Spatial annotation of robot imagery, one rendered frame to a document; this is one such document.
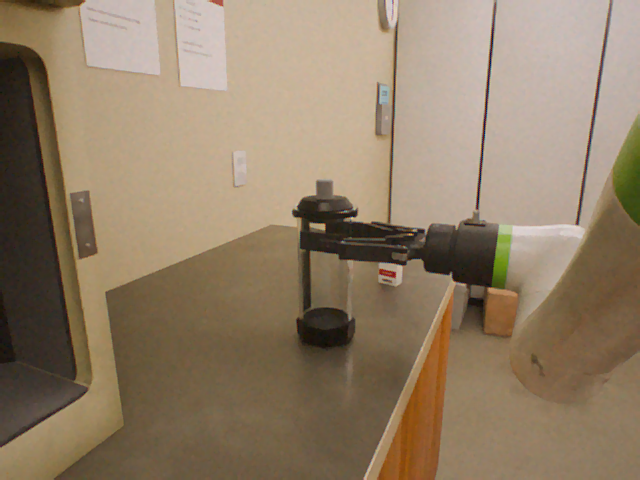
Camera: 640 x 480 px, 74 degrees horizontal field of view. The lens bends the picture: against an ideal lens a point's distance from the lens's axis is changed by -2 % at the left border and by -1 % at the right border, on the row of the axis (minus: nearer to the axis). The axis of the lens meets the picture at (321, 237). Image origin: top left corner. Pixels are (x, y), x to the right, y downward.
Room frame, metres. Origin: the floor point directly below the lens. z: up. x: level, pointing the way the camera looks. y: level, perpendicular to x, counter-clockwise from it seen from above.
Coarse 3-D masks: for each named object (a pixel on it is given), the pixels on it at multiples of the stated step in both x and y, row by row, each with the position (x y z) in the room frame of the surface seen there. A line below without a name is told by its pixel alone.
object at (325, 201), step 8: (320, 184) 0.68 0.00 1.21; (328, 184) 0.68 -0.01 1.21; (320, 192) 0.68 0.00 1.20; (328, 192) 0.68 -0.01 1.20; (304, 200) 0.67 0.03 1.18; (312, 200) 0.67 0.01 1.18; (320, 200) 0.67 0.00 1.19; (328, 200) 0.67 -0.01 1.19; (336, 200) 0.67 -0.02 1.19; (344, 200) 0.67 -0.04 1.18; (304, 208) 0.66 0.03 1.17; (312, 208) 0.65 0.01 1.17; (320, 208) 0.65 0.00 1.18; (328, 208) 0.65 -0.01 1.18; (336, 208) 0.65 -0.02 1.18; (344, 208) 0.66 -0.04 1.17
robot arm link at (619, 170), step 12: (636, 120) 0.25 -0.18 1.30; (636, 132) 0.25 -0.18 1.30; (624, 144) 0.27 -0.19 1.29; (636, 144) 0.25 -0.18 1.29; (624, 156) 0.26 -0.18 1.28; (636, 156) 0.24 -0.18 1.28; (624, 168) 0.26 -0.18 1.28; (636, 168) 0.24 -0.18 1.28; (624, 180) 0.26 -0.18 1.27; (636, 180) 0.24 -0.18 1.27; (624, 192) 0.25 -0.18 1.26; (636, 192) 0.24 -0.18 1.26; (624, 204) 0.26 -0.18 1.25; (636, 204) 0.24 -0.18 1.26; (636, 216) 0.25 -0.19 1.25
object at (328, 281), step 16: (352, 208) 0.67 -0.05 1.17; (304, 224) 0.66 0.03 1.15; (320, 224) 0.65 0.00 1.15; (336, 224) 0.65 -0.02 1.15; (352, 224) 0.68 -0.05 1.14; (304, 256) 0.66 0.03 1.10; (320, 256) 0.65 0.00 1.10; (336, 256) 0.65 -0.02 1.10; (304, 272) 0.66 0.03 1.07; (320, 272) 0.65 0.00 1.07; (336, 272) 0.65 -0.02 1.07; (352, 272) 0.68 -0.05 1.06; (304, 288) 0.66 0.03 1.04; (320, 288) 0.65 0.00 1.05; (336, 288) 0.65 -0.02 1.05; (352, 288) 0.69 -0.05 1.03; (304, 304) 0.66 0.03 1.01; (320, 304) 0.65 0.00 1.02; (336, 304) 0.65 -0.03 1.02; (304, 320) 0.66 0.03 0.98; (320, 320) 0.65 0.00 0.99; (336, 320) 0.65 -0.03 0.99
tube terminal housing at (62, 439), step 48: (0, 0) 0.39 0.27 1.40; (0, 48) 0.42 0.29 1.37; (48, 48) 0.43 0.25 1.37; (48, 96) 0.45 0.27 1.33; (48, 144) 0.44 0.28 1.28; (48, 192) 0.44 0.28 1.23; (96, 240) 0.45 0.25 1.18; (96, 288) 0.44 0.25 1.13; (96, 336) 0.43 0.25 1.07; (96, 384) 0.43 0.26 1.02; (48, 432) 0.37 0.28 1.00; (96, 432) 0.42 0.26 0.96
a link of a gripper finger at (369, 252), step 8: (352, 248) 0.59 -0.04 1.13; (360, 248) 0.59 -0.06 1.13; (368, 248) 0.58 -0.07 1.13; (376, 248) 0.58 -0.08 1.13; (384, 248) 0.58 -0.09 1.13; (392, 248) 0.58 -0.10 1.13; (400, 248) 0.57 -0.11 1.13; (344, 256) 0.59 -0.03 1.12; (352, 256) 0.59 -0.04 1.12; (360, 256) 0.59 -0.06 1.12; (368, 256) 0.58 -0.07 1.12; (376, 256) 0.58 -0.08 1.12; (384, 256) 0.58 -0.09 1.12; (400, 264) 0.57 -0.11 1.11
